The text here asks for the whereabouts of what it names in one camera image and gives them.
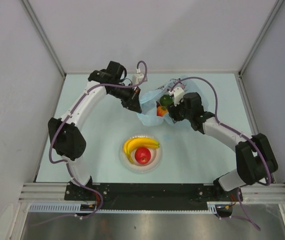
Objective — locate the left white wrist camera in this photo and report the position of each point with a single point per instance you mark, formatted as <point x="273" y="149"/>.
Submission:
<point x="138" y="78"/>

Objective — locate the yellow fake fruit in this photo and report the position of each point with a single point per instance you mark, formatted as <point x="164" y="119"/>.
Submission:
<point x="134" y="143"/>

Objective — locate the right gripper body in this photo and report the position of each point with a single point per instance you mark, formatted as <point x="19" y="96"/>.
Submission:
<point x="181" y="112"/>

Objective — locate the light blue plastic bag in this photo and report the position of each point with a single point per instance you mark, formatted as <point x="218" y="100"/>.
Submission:
<point x="154" y="103"/>

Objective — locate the white paper plate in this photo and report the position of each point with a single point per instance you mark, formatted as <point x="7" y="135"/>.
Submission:
<point x="156" y="157"/>

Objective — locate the green fake fruit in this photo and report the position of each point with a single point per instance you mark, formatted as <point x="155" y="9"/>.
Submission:
<point x="165" y="100"/>

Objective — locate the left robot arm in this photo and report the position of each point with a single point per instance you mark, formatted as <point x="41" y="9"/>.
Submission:
<point x="67" y="143"/>

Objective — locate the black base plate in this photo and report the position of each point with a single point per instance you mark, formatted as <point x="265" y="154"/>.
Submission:
<point x="162" y="196"/>

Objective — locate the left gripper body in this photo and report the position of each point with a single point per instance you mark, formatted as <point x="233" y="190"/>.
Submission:
<point x="127" y="100"/>

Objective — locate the orange red fake peach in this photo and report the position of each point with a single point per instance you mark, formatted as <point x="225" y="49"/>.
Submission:
<point x="161" y="111"/>

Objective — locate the aluminium frame rail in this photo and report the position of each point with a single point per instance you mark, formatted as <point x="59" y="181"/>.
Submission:
<point x="58" y="192"/>

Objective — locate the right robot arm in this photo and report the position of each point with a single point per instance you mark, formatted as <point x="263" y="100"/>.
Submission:
<point x="255" y="159"/>

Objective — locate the red fake apple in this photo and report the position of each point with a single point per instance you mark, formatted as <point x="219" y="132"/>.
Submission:
<point x="142" y="155"/>

